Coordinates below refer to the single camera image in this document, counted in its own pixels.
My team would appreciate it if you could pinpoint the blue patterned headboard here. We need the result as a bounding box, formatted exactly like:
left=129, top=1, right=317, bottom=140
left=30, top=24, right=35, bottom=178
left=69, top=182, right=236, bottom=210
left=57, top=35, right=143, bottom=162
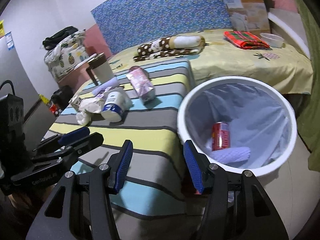
left=91, top=0, right=232, bottom=54

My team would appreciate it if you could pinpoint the black bag on floor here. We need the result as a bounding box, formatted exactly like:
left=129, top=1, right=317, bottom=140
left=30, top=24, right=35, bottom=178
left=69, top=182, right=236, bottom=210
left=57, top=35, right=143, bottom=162
left=51, top=85, right=74, bottom=110

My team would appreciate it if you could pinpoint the red plaid folded cloth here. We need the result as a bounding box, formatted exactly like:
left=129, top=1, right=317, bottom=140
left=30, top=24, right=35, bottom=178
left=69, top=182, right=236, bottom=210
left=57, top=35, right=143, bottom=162
left=224, top=31, right=270, bottom=50

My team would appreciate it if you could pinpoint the red cartoon can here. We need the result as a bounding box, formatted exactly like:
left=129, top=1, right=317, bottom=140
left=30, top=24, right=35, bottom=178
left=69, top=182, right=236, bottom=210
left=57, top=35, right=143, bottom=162
left=129, top=66, right=149, bottom=78

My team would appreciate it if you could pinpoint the pink storage box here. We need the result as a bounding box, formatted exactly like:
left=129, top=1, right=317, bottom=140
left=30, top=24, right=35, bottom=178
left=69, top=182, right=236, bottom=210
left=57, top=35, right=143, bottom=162
left=58, top=62, right=91, bottom=93

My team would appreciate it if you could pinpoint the white round trash bin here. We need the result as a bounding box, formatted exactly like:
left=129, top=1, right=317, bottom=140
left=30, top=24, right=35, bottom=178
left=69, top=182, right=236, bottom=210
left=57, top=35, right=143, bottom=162
left=177, top=76, right=297, bottom=177

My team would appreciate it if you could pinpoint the yellow bed sheet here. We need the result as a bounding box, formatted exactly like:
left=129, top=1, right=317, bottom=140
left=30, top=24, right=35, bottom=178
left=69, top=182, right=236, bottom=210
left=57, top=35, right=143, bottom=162
left=107, top=28, right=315, bottom=95

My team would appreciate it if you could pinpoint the beige paper bag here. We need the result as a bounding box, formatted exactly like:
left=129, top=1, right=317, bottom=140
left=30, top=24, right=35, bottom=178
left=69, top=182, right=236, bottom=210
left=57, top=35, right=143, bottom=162
left=79, top=97, right=106, bottom=114

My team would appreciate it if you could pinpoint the white tissue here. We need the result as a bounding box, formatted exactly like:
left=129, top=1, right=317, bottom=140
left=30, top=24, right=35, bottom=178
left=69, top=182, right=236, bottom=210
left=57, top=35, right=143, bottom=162
left=76, top=112, right=91, bottom=126

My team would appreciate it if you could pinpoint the bedding cardboard box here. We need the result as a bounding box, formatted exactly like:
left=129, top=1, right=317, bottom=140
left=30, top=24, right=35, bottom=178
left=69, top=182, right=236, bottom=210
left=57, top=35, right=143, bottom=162
left=223, top=0, right=273, bottom=36

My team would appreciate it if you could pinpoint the striped table cloth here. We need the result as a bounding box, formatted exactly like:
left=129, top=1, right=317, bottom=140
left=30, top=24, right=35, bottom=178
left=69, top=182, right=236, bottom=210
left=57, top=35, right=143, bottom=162
left=41, top=57, right=196, bottom=240

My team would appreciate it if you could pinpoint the red soda can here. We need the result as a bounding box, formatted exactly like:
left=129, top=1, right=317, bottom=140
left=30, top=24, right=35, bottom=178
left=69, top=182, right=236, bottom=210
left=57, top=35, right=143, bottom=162
left=212, top=122, right=230, bottom=151

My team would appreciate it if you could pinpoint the pink milk carton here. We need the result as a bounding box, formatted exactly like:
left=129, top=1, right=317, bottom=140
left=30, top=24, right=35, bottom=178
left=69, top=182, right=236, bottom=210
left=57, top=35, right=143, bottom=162
left=126, top=69, right=156, bottom=104

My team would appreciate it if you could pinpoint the brown polka dot blanket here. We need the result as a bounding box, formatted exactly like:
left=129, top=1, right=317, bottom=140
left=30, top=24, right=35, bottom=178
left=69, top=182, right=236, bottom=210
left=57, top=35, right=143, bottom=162
left=133, top=35, right=206, bottom=62

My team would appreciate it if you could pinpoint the patterned paper cup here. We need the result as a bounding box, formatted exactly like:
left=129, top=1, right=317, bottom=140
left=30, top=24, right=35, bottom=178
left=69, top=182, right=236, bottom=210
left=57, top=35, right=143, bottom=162
left=69, top=95, right=82, bottom=112

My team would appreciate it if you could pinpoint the white blue yogurt cup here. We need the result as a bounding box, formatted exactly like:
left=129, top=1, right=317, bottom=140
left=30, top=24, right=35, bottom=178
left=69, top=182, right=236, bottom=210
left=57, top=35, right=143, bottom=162
left=101, top=87, right=133, bottom=122

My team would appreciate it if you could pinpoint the grey trash bag liner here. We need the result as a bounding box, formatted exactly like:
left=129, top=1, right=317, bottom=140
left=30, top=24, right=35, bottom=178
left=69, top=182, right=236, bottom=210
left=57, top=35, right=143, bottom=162
left=178, top=83, right=291, bottom=169

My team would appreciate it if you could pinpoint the white plastic bowl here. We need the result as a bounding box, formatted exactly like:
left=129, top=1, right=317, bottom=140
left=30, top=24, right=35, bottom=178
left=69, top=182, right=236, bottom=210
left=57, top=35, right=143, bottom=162
left=260, top=33, right=284, bottom=48

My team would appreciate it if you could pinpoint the brown white mug tumbler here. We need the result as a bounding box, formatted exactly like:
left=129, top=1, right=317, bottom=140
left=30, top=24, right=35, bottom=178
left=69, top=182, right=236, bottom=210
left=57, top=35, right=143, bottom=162
left=86, top=53, right=114, bottom=86

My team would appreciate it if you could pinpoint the green curtain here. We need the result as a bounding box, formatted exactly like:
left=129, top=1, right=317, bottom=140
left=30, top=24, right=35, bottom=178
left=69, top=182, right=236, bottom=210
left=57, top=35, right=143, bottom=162
left=287, top=0, right=320, bottom=173

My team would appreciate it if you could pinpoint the purple small carton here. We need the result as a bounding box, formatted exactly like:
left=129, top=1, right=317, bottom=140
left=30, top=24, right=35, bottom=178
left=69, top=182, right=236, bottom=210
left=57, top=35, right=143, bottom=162
left=92, top=87, right=113, bottom=102

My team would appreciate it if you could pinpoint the pineapple print bedding pile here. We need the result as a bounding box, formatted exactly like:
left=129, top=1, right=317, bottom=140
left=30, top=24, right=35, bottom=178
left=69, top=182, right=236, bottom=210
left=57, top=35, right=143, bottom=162
left=44, top=29, right=89, bottom=81

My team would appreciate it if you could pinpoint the grey refrigerator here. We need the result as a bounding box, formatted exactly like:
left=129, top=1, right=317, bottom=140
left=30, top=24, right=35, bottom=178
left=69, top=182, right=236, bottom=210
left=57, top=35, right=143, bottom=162
left=0, top=33, right=56, bottom=150

